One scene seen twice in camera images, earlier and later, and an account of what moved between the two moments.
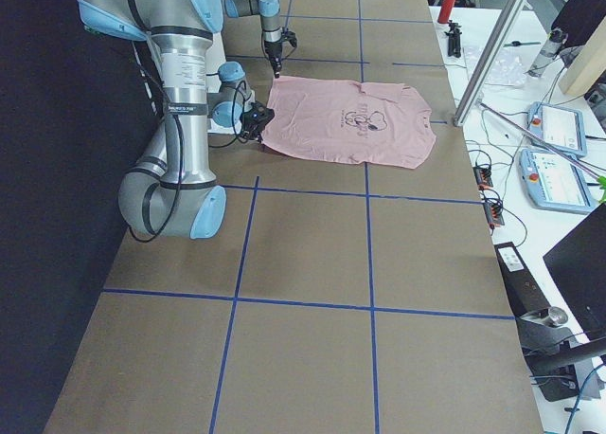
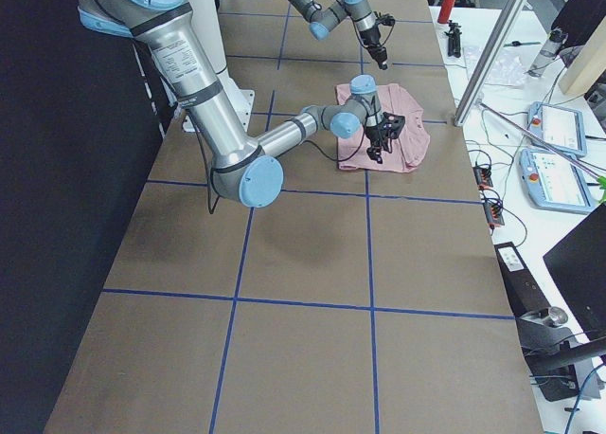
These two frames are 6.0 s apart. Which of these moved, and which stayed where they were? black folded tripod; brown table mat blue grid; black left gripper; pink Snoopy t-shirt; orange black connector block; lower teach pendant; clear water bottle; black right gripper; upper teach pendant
Moved: black left gripper; black right gripper; pink Snoopy t-shirt
Stayed: upper teach pendant; orange black connector block; clear water bottle; lower teach pendant; black folded tripod; brown table mat blue grid
